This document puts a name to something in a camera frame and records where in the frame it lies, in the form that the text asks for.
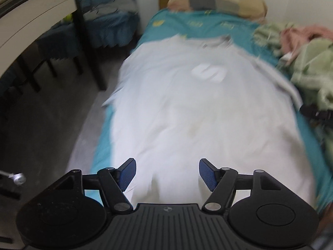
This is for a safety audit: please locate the white t-shirt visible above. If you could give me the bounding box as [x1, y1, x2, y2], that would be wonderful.
[107, 35, 315, 205]

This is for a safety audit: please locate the green fleece blanket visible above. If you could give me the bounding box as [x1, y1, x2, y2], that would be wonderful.
[252, 21, 333, 151]

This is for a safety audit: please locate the pink fleece blanket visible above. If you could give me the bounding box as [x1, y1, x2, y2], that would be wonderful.
[279, 25, 332, 55]

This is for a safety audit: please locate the blue covered chair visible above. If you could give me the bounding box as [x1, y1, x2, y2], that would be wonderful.
[36, 23, 81, 80]
[79, 0, 139, 48]

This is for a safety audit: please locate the teal patterned bed sheet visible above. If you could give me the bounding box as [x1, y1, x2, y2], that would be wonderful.
[90, 10, 332, 213]

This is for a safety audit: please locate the yellow-green plush toy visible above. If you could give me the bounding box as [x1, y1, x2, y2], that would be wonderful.
[63, 14, 73, 23]

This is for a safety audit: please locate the grey cloth on chair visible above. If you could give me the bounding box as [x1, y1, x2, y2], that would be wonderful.
[85, 0, 138, 18]

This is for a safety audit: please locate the white black-edged desk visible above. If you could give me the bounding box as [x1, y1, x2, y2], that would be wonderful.
[0, 0, 108, 93]

